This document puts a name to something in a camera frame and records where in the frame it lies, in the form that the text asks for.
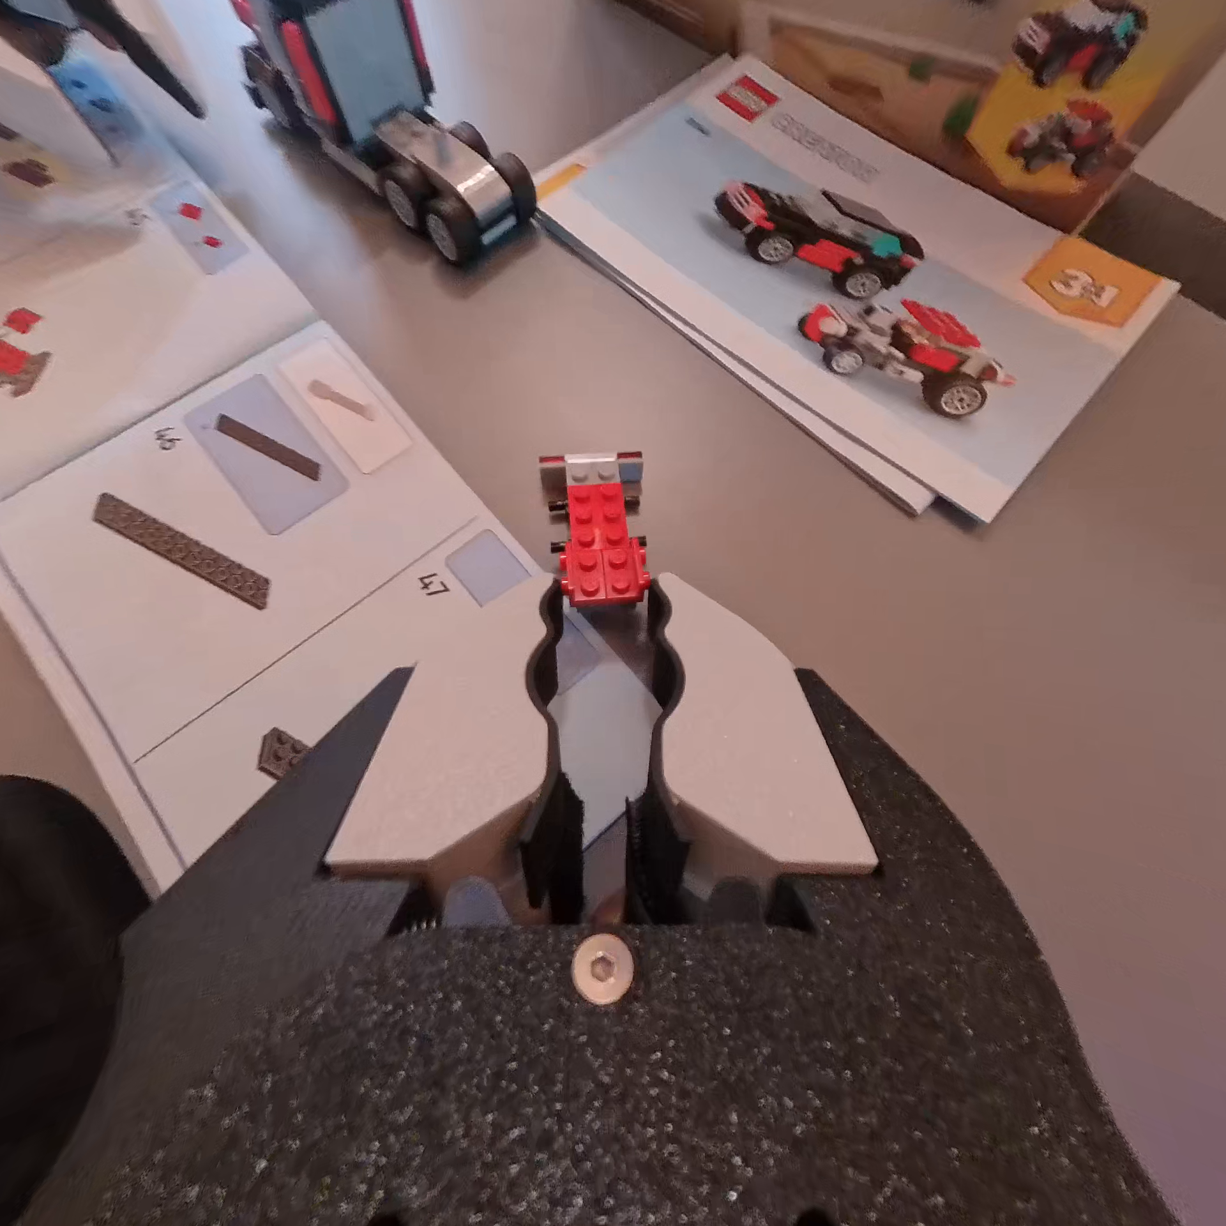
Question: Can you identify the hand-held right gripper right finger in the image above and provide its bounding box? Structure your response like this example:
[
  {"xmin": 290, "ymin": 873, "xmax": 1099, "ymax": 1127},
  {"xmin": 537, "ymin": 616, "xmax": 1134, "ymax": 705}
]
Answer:
[{"xmin": 625, "ymin": 573, "xmax": 880, "ymax": 926}]

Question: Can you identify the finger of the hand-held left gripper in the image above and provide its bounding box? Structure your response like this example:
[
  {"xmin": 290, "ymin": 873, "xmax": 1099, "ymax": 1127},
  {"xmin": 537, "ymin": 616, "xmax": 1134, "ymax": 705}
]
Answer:
[{"xmin": 0, "ymin": 43, "xmax": 117, "ymax": 170}]

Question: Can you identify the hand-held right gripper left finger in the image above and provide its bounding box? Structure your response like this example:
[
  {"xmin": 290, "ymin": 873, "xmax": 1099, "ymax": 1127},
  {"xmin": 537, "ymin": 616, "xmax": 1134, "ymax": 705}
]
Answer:
[{"xmin": 324, "ymin": 576, "xmax": 588, "ymax": 926}]

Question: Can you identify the grey red lego assembly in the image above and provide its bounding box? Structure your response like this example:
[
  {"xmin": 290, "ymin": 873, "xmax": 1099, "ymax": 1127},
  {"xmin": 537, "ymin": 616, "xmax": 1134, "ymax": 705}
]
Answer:
[{"xmin": 539, "ymin": 453, "xmax": 657, "ymax": 609}]

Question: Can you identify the black red lego truck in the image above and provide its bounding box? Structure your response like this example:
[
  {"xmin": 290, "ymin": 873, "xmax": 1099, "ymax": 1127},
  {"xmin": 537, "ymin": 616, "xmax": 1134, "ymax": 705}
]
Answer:
[{"xmin": 229, "ymin": 0, "xmax": 537, "ymax": 268}]

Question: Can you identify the open lego instruction booklet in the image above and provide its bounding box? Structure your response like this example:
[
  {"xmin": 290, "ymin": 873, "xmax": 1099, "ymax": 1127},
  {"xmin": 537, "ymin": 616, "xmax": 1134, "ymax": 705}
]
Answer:
[{"xmin": 0, "ymin": 38, "xmax": 667, "ymax": 892}]

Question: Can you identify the lego set box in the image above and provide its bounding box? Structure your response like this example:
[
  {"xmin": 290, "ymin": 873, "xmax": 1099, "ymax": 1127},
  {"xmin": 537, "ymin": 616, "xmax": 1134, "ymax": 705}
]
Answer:
[{"xmin": 737, "ymin": 0, "xmax": 1201, "ymax": 235}]

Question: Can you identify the car cover instruction booklet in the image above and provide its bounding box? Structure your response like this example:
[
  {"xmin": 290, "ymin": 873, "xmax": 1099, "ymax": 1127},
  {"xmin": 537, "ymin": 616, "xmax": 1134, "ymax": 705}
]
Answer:
[{"xmin": 536, "ymin": 53, "xmax": 1181, "ymax": 526}]

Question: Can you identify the black quilted wrist pad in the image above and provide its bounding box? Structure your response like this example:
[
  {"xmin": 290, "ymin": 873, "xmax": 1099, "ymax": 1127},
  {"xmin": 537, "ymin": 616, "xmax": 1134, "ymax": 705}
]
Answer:
[{"xmin": 0, "ymin": 777, "xmax": 155, "ymax": 1226}]

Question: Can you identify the grey desk mat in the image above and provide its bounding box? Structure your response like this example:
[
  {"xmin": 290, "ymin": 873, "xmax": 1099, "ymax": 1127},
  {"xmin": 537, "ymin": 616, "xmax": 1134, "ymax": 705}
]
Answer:
[{"xmin": 1083, "ymin": 173, "xmax": 1226, "ymax": 320}]

